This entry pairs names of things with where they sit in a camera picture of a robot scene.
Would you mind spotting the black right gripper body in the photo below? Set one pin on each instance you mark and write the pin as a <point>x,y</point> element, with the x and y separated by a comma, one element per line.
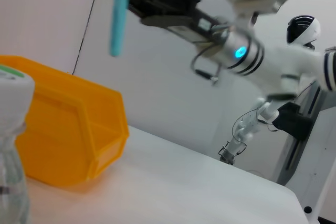
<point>183,14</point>

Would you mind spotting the light blue scissors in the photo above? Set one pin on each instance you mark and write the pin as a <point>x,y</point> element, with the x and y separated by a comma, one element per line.
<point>119,24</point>

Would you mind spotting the clear green-label water bottle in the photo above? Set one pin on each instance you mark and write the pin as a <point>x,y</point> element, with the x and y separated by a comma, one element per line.
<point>13,103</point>

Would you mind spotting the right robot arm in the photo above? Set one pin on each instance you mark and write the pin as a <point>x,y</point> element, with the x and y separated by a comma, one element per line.
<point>275,61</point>

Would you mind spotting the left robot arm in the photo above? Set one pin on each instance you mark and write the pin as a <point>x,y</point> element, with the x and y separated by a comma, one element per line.
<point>329,72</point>

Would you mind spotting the white black robot head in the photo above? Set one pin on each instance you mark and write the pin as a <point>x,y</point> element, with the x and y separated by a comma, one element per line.
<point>309,30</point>

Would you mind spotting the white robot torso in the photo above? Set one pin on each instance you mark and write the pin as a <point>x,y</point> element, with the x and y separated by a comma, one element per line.
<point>311,60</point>

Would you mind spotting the yellow plastic bin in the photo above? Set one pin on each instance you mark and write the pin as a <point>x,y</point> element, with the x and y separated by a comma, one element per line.
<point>73,134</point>

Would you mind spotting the black box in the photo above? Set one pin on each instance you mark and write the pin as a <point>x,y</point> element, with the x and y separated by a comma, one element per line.
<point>291,121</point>

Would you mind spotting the grey robot stand column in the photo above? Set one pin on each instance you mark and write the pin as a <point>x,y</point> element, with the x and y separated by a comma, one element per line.
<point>302,161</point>

